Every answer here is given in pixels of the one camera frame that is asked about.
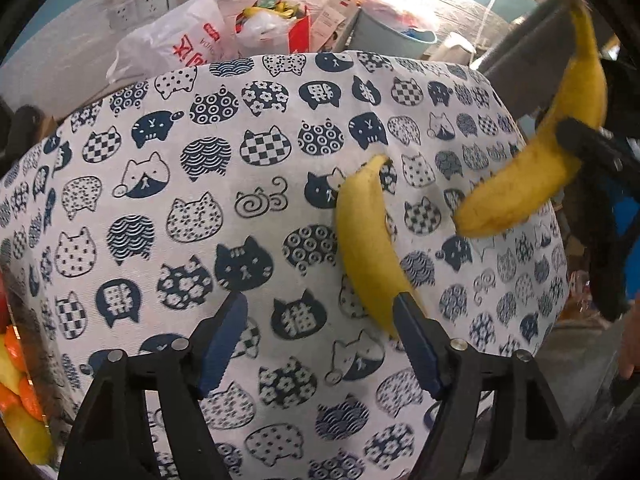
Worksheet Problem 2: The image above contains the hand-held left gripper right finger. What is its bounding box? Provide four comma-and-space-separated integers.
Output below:
392, 291, 583, 480

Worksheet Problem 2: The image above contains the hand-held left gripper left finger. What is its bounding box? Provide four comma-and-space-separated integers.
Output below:
57, 291, 249, 480

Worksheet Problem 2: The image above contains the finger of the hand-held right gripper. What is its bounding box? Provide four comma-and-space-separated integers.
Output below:
555, 117, 631, 176
600, 57, 640, 133

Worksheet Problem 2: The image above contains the long yellow banana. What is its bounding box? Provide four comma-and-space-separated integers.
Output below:
452, 0, 608, 238

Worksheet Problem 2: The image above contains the short yellow banana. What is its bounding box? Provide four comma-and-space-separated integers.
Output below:
335, 154, 426, 338

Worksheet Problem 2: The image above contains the green glass plate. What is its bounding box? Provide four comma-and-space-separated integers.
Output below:
0, 270, 58, 468

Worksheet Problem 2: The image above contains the large green pear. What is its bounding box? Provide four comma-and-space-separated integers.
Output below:
0, 404, 53, 466

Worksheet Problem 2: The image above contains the person's right hand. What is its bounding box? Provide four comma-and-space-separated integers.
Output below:
620, 317, 640, 381

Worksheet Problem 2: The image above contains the grey hanging clothing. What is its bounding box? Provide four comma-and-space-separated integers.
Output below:
482, 0, 576, 116

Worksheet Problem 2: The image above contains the cat print tablecloth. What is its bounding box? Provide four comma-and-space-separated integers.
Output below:
0, 50, 571, 480

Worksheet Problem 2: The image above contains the grey trash bin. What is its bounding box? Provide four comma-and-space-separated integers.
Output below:
345, 2, 441, 61

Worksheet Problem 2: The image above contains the black cylindrical device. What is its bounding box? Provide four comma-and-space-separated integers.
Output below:
0, 105, 43, 161

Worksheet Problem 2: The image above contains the red and white shopping bag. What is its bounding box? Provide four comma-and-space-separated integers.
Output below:
235, 0, 313, 56

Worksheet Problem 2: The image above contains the white plastic bag red print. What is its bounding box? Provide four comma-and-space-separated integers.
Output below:
106, 0, 238, 83

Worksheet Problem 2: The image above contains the white cable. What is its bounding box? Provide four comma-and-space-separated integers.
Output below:
477, 0, 506, 46

